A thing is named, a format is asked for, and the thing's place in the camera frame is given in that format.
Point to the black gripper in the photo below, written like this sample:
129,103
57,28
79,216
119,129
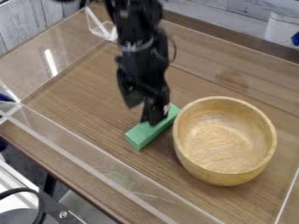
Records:
142,82

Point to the green rectangular block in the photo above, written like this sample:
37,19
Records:
144,133

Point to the brown wooden bowl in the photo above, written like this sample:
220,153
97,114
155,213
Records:
224,140

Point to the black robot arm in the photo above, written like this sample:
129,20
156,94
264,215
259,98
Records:
136,19

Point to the blue object at left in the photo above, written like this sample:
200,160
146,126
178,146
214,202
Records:
5,98

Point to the black table leg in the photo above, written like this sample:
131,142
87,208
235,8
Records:
49,184

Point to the white container at right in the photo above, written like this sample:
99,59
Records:
282,29

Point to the clear acrylic corner bracket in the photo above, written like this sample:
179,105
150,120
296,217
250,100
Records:
101,29

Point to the clear acrylic barrier wall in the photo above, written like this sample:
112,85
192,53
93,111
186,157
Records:
69,120

